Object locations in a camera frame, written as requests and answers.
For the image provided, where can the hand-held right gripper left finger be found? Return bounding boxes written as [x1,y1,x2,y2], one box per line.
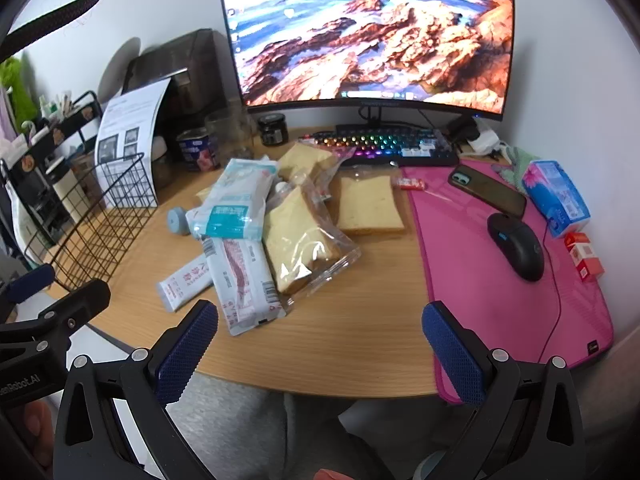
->
[52,299,221,480]

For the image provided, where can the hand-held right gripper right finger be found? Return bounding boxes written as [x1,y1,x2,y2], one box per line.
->
[421,301,586,480]

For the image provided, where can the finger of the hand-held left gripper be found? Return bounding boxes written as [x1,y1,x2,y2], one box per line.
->
[0,264,57,306]
[30,278,112,348]

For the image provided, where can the white long narrow packet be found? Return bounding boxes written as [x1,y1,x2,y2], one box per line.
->
[156,254,216,312]

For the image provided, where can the white food packet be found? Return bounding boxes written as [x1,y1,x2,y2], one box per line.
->
[201,237,287,337]

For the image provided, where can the grey-blue round object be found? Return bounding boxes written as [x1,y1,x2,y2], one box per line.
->
[166,207,193,236]

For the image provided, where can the black wire basket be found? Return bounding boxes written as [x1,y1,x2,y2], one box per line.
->
[24,152,160,293]

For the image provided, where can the large clear bag of bread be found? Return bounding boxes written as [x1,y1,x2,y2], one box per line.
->
[262,180,362,301]

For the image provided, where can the white and teal packet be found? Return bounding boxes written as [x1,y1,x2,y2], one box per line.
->
[186,157,279,241]

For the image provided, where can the bread slice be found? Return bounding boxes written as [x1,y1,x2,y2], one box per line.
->
[336,172,407,236]

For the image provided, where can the small clear bag of bread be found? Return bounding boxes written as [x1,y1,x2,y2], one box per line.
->
[276,142,346,196]

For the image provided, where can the person's left hand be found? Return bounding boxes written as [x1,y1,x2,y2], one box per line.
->
[10,400,53,468]

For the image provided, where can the pink mouse mat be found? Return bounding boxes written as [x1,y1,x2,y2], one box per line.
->
[402,157,615,406]

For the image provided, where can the white thermos bottle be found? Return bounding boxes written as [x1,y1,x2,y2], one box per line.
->
[50,170,83,226]

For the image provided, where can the person's grey trousers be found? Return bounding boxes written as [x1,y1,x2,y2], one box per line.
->
[167,375,451,480]

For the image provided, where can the black computer mouse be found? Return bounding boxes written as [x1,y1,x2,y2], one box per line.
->
[487,212,546,282]

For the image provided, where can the black storage rack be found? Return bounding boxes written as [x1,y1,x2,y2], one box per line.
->
[0,91,108,261]

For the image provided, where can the red and white box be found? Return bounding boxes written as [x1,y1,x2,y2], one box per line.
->
[564,232,606,281]

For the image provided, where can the smartphone in dark case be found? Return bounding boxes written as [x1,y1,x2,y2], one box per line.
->
[447,164,528,219]

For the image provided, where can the blue tin can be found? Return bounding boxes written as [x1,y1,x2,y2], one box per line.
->
[177,128,221,172]

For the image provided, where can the blue tissue pack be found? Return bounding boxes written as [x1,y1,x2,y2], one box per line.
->
[521,160,592,239]

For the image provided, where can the printed paper sheet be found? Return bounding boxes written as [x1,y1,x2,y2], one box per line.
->
[95,77,172,208]

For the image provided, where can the green plush toy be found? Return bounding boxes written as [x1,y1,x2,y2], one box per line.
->
[0,57,38,121]

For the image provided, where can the green cloth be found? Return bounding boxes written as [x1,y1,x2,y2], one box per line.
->
[492,145,541,196]

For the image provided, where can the backlit black keyboard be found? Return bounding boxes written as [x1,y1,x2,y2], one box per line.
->
[298,127,460,168]

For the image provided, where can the white charger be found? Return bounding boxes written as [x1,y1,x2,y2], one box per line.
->
[467,127,501,156]

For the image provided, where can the clear glass jar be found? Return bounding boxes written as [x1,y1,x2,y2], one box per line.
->
[205,105,256,161]

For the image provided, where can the black power adapter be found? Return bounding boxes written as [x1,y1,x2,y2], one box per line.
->
[447,116,481,141]

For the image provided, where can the round white disc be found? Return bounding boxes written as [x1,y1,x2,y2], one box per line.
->
[97,37,142,98]

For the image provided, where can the dark jar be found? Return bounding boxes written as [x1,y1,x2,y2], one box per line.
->
[257,113,288,147]

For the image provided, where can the dark brown box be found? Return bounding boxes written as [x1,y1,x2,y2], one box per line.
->
[122,29,228,161]

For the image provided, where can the curved computer monitor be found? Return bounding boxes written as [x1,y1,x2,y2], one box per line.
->
[216,0,516,131]

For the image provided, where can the black braided cable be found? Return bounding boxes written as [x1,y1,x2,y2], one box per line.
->
[0,0,108,61]

